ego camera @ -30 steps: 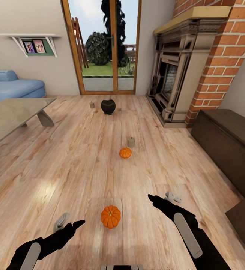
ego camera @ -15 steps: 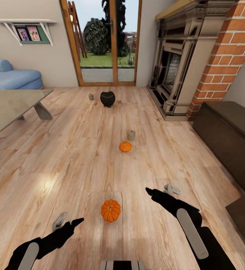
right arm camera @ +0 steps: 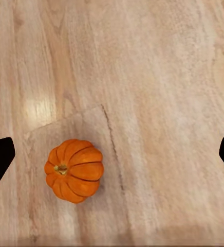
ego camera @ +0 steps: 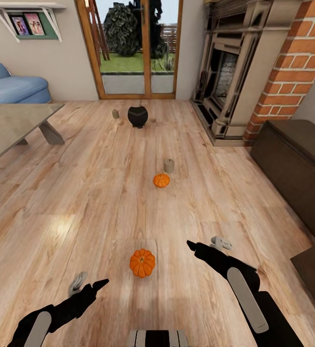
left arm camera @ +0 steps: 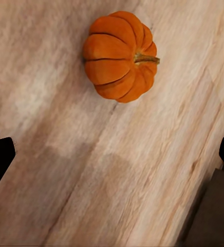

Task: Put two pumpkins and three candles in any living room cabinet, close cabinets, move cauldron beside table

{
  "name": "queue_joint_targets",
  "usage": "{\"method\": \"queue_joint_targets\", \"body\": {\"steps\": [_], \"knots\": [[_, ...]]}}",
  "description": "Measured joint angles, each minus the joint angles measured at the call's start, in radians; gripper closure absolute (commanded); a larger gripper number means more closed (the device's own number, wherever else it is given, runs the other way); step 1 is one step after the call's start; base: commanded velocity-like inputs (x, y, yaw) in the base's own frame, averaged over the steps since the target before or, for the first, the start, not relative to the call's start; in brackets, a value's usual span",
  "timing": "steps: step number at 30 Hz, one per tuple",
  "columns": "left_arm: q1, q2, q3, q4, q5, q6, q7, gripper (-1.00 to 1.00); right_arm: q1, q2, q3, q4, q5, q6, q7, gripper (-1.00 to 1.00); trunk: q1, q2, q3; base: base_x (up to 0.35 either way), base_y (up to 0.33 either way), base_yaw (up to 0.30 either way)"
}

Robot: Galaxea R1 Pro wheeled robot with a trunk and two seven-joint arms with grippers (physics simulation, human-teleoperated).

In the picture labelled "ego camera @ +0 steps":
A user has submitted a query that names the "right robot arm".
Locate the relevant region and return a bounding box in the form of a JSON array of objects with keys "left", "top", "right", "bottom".
[{"left": 187, "top": 236, "right": 304, "bottom": 347}]

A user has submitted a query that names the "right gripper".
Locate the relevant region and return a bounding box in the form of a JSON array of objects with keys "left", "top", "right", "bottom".
[{"left": 187, "top": 240, "right": 225, "bottom": 269}]

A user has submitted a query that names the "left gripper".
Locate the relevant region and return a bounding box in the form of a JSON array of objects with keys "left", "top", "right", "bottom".
[{"left": 65, "top": 279, "right": 109, "bottom": 322}]

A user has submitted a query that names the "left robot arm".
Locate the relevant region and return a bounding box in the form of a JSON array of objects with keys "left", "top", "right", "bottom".
[{"left": 7, "top": 271, "right": 109, "bottom": 347}]

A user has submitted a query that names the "cauldron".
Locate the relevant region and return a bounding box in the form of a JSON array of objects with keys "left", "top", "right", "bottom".
[{"left": 128, "top": 107, "right": 149, "bottom": 129}]

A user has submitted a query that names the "pumpkin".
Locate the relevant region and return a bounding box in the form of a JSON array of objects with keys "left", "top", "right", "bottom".
[
  {"left": 129, "top": 249, "right": 156, "bottom": 278},
  {"left": 153, "top": 173, "right": 170, "bottom": 188}
]

